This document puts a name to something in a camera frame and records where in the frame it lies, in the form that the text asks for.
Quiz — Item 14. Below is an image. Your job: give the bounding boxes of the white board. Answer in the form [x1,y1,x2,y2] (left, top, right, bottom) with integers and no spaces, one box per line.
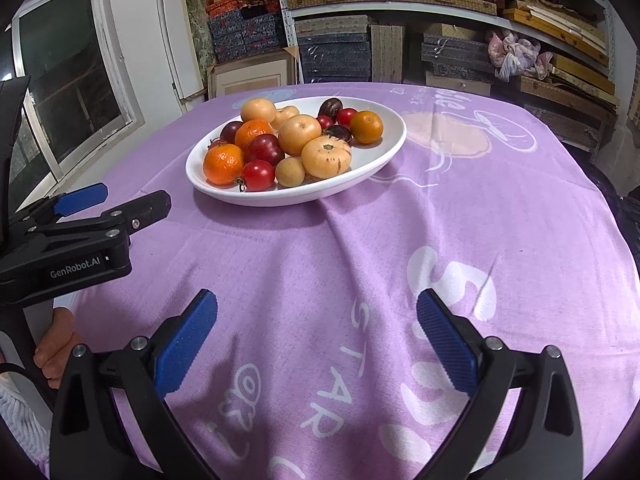
[156,0,208,113]

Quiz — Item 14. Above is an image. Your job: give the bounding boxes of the tan longan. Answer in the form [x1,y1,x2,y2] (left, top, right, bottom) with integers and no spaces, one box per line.
[275,156,306,187]

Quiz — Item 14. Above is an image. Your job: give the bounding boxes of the stack of dark grey boxes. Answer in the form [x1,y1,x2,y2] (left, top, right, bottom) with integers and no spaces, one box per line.
[295,17,496,83]

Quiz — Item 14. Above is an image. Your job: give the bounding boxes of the purple printed tablecloth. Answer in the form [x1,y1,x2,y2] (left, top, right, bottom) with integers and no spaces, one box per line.
[45,82,640,480]

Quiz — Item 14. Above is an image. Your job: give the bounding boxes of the person's left forearm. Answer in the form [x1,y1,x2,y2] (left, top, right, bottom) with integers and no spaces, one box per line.
[0,370,53,471]

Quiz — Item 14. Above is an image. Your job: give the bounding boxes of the small orange mandarin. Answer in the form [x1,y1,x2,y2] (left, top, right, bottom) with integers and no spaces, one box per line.
[202,143,246,186]

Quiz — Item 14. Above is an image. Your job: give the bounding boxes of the white framed window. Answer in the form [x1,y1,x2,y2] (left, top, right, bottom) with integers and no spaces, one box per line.
[10,0,146,211]

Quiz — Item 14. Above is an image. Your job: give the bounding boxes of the stack of blue red boxes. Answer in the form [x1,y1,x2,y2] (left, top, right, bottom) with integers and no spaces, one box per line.
[206,0,291,63]

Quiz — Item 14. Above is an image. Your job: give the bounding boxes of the wooden picture frame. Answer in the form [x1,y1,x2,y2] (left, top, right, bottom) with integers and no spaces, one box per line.
[207,45,301,101]

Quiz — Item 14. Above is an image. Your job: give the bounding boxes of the white metal shelf rack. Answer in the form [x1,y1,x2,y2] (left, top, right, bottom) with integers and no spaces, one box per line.
[272,0,618,86]

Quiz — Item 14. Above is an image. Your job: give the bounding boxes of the large orange mandarin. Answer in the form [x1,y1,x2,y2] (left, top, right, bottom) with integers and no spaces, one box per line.
[234,119,276,150]

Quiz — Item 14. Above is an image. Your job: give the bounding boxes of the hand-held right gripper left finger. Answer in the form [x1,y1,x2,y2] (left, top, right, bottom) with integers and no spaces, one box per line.
[48,289,219,480]

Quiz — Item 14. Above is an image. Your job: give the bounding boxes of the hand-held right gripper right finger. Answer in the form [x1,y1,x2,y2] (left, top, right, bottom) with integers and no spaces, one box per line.
[416,287,585,480]

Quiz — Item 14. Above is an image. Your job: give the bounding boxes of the green marble slab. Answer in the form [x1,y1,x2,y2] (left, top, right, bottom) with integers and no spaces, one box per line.
[182,0,216,66]

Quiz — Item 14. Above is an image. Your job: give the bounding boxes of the person's left hand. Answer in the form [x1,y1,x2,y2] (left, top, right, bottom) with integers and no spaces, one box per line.
[32,306,77,390]

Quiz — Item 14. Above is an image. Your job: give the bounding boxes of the white oval plate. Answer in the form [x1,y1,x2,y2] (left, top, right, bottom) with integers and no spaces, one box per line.
[185,95,407,207]

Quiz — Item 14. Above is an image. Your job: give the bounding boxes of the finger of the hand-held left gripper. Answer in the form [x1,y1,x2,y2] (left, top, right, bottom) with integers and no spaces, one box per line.
[30,190,172,251]
[7,182,109,233]

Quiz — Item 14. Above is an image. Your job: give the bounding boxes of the pink crumpled plastic bag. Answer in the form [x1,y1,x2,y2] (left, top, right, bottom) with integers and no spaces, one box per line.
[486,29,553,82]

